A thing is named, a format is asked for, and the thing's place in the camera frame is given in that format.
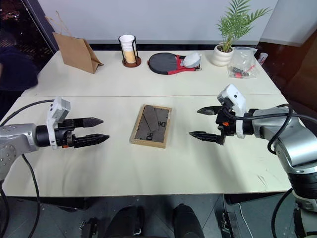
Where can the black round paddle case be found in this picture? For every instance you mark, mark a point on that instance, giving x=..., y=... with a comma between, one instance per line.
x=163, y=64

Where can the brown paper bag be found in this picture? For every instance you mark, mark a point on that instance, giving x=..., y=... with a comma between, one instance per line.
x=74, y=53

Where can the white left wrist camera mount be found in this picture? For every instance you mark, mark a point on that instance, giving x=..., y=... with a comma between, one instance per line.
x=56, y=111

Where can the person in dark clothing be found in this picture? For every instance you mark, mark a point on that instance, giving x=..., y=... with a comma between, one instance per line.
x=15, y=67

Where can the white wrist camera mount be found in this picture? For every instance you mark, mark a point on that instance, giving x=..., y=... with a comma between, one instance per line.
x=56, y=111
x=234, y=101

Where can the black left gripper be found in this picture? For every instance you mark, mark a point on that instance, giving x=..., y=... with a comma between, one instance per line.
x=65, y=135

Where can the white ribbed plant pot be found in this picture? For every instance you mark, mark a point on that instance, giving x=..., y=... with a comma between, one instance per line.
x=223, y=55

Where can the dark rounded robot knee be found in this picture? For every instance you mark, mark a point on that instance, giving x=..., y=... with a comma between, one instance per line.
x=187, y=220

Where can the clear plastic parts bag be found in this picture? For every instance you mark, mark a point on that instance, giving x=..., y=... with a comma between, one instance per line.
x=244, y=63

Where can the white paper cup stack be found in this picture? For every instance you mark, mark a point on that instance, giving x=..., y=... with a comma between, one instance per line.
x=128, y=47

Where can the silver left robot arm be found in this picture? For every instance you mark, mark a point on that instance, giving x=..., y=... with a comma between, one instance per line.
x=15, y=141

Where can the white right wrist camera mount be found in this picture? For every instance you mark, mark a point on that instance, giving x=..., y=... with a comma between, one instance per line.
x=234, y=101

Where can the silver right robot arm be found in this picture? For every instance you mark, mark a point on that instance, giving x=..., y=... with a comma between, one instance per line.
x=284, y=138

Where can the black cup dispenser stand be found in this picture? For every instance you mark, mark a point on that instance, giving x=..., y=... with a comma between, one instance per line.
x=131, y=63

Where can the green palm plant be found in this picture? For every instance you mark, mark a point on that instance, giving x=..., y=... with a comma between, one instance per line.
x=235, y=22

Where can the wooden picture frame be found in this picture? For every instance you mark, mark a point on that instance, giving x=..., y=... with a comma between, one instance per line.
x=151, y=126

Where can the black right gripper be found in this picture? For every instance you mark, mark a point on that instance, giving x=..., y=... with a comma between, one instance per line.
x=226, y=121

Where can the small red white can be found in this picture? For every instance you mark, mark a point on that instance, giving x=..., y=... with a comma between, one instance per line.
x=262, y=58

